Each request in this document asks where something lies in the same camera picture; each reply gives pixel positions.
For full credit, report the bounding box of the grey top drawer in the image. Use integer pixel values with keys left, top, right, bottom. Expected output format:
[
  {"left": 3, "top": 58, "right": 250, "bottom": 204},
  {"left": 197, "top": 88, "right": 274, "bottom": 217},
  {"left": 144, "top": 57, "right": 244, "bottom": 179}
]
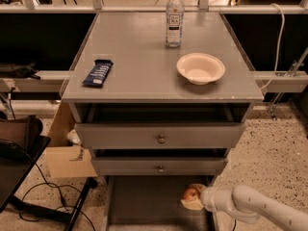
[{"left": 74, "top": 103, "right": 246, "bottom": 149}]

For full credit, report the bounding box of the red apple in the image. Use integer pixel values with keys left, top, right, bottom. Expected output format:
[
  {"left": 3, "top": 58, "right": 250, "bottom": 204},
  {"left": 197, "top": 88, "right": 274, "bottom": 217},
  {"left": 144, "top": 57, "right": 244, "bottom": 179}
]
[{"left": 183, "top": 187, "right": 200, "bottom": 201}]

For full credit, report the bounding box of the black folding stand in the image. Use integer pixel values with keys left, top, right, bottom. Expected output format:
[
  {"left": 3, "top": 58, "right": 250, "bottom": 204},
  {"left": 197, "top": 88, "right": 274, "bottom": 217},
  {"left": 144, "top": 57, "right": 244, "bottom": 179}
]
[{"left": 0, "top": 136, "right": 97, "bottom": 231}]

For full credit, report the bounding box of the white hanging cable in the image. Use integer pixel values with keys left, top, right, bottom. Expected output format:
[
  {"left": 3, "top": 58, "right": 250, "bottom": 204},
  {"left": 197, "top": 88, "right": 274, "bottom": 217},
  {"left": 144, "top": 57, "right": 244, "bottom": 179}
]
[{"left": 259, "top": 2, "right": 287, "bottom": 91}]

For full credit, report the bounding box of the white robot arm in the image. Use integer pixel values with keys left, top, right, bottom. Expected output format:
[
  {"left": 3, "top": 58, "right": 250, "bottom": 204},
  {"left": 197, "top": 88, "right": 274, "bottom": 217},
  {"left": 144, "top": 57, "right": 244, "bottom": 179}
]
[{"left": 181, "top": 184, "right": 308, "bottom": 231}]

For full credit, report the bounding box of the cardboard box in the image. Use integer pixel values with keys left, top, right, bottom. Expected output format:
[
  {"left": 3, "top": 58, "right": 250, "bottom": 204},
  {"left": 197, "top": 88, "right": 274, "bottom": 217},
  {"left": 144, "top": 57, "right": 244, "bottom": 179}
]
[{"left": 45, "top": 102, "right": 97, "bottom": 178}]

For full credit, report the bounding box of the blue snack bar packet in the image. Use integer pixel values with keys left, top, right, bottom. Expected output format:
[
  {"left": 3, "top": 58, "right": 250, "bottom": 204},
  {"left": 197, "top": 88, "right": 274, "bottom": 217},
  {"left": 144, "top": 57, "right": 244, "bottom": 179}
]
[{"left": 83, "top": 59, "right": 114, "bottom": 88}]

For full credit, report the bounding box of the grey middle drawer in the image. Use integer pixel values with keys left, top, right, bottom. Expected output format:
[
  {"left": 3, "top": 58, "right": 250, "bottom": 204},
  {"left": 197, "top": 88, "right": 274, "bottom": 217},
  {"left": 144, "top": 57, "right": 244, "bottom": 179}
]
[{"left": 92, "top": 149, "right": 227, "bottom": 176}]

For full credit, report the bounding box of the brown bag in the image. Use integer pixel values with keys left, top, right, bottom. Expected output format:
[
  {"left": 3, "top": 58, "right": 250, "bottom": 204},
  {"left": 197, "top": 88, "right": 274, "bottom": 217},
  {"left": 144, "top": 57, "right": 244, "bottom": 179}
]
[{"left": 0, "top": 115, "right": 43, "bottom": 151}]

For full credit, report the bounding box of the grey drawer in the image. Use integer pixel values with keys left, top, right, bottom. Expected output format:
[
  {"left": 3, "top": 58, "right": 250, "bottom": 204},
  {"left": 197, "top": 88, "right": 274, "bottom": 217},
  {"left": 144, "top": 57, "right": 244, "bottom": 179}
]
[
  {"left": 92, "top": 149, "right": 227, "bottom": 176},
  {"left": 74, "top": 103, "right": 246, "bottom": 149},
  {"left": 101, "top": 176, "right": 216, "bottom": 231}
]

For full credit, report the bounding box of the white paper bowl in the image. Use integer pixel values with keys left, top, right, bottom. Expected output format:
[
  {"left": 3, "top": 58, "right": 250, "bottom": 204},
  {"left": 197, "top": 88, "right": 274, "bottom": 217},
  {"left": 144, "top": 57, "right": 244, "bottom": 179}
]
[{"left": 176, "top": 53, "right": 225, "bottom": 85}]

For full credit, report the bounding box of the grey bottom drawer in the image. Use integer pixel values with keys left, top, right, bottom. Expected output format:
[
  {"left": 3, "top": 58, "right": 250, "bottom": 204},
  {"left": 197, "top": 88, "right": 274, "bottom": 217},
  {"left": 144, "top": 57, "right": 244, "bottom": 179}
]
[{"left": 101, "top": 176, "right": 216, "bottom": 231}]

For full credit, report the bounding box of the grey drawer cabinet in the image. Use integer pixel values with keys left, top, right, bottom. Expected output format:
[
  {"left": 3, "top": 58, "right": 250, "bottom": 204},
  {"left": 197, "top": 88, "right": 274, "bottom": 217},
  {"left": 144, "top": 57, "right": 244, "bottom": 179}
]
[{"left": 59, "top": 11, "right": 265, "bottom": 186}]

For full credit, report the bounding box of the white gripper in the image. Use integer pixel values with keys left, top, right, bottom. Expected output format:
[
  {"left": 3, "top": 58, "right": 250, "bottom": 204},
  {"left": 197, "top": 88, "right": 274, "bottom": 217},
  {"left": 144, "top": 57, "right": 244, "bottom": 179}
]
[{"left": 181, "top": 184, "right": 218, "bottom": 213}]

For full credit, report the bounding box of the black floor cable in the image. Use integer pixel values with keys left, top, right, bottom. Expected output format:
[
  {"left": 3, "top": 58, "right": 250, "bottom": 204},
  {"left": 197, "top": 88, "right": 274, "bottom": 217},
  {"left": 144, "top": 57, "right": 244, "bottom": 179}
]
[{"left": 17, "top": 161, "right": 97, "bottom": 231}]

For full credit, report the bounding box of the clear plastic water bottle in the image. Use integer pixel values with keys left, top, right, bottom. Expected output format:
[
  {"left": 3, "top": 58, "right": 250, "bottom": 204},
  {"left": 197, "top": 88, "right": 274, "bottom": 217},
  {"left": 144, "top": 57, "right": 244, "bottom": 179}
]
[{"left": 166, "top": 0, "right": 185, "bottom": 47}]

